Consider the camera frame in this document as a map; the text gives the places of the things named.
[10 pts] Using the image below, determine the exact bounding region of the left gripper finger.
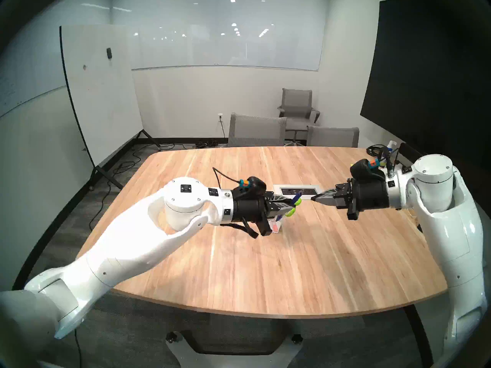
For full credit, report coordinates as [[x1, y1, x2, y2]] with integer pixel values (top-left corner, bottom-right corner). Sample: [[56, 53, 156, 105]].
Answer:
[[267, 205, 297, 219], [265, 194, 297, 206]]

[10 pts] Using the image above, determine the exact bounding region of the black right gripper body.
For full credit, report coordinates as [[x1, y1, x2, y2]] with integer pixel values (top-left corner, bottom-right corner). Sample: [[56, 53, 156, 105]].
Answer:
[[347, 178, 390, 221]]

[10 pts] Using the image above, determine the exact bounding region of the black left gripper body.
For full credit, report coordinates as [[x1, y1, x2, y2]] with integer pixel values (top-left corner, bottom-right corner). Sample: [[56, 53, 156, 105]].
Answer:
[[231, 195, 274, 239]]

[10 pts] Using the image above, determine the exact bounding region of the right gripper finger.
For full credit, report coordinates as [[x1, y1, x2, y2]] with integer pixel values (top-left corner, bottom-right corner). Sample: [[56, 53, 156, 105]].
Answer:
[[310, 183, 351, 200], [313, 197, 350, 210]]

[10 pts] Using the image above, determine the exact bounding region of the blue ballpoint pen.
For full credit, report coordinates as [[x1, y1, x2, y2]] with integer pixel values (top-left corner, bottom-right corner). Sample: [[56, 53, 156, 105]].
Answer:
[[275, 192, 303, 221]]

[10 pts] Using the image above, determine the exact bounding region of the silver table outlet box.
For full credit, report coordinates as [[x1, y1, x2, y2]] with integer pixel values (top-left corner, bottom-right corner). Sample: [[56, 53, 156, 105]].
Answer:
[[273, 184, 328, 200]]

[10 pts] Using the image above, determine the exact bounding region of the gray mesh office chair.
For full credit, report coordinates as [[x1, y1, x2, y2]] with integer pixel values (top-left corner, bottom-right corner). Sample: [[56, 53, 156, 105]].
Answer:
[[306, 126, 360, 148], [228, 113, 287, 147]]

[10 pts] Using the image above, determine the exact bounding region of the black video sound bar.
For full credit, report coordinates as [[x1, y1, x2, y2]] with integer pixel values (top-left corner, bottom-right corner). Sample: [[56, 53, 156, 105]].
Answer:
[[399, 142, 422, 166]]

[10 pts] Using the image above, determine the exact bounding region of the gray office chair with armrests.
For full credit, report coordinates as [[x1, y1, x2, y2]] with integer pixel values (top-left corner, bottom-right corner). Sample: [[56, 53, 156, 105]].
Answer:
[[277, 88, 321, 145]]

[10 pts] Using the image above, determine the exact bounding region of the rolling white whiteboard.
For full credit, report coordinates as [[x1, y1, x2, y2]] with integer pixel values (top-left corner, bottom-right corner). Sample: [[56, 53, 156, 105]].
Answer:
[[59, 24, 161, 191]]

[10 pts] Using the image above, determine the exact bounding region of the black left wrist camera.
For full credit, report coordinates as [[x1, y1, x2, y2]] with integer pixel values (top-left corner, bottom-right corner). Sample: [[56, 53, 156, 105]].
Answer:
[[235, 176, 267, 198]]

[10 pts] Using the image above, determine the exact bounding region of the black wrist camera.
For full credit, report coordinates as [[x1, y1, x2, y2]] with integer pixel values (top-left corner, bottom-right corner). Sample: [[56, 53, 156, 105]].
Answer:
[[350, 159, 386, 182], [235, 176, 267, 198]]

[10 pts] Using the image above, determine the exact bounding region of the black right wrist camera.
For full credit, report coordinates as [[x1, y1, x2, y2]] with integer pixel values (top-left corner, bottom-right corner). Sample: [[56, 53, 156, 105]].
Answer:
[[350, 159, 386, 182]]

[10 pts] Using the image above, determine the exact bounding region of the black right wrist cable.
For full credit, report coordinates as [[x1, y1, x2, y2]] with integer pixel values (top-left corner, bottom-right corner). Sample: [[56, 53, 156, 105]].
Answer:
[[378, 145, 403, 178]]

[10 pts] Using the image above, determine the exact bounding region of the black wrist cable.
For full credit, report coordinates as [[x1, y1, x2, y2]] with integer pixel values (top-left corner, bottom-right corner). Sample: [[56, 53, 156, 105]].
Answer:
[[213, 167, 240, 186], [378, 145, 403, 178]]

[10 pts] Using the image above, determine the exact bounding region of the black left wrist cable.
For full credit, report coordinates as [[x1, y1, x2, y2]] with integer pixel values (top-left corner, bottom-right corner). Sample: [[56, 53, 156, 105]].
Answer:
[[213, 167, 240, 186]]

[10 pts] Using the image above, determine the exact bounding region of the large black wall screen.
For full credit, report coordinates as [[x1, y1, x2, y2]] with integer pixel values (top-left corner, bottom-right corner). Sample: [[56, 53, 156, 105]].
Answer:
[[360, 0, 491, 187]]

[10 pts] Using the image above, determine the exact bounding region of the wide glass wall board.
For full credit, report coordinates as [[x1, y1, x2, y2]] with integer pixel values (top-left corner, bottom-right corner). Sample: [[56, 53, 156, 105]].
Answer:
[[112, 0, 328, 72]]

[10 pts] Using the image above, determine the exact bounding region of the side wall whiteboard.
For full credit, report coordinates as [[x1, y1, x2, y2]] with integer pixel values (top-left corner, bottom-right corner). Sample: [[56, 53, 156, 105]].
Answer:
[[0, 26, 68, 117]]

